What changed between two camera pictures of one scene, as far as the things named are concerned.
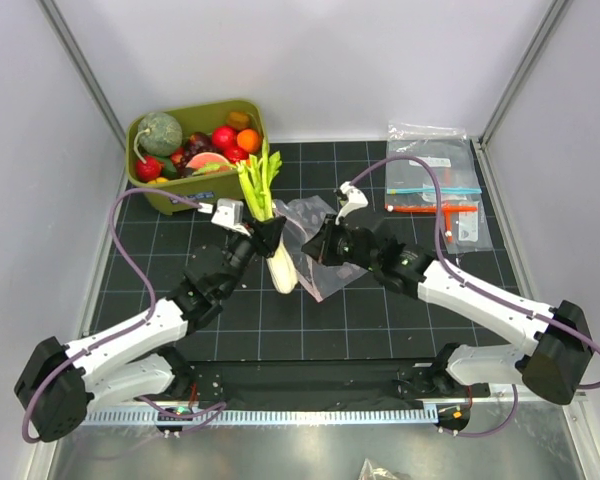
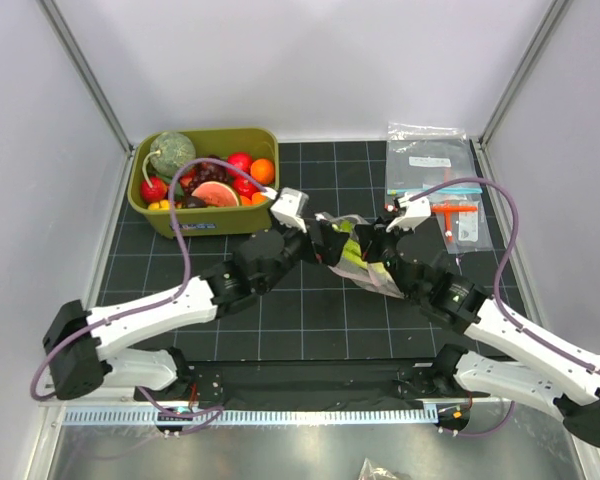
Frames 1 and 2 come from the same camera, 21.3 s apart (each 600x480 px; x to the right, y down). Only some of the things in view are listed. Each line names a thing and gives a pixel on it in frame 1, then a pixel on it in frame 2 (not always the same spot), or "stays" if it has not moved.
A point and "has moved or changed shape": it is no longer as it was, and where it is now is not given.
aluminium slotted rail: x=373 y=416 stays
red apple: x=149 y=171 -> x=155 y=193
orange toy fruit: x=249 y=140 -> x=262 y=170
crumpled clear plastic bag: x=368 y=472 stays
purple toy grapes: x=198 y=142 -> x=207 y=171
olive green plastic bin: x=200 y=189 -> x=260 y=143
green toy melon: x=164 y=137 -> x=170 y=152
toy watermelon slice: x=209 y=163 -> x=216 y=193
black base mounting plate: x=417 y=380 stays
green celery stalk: x=258 y=175 has moved or changed shape
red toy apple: x=223 y=137 -> x=241 y=160
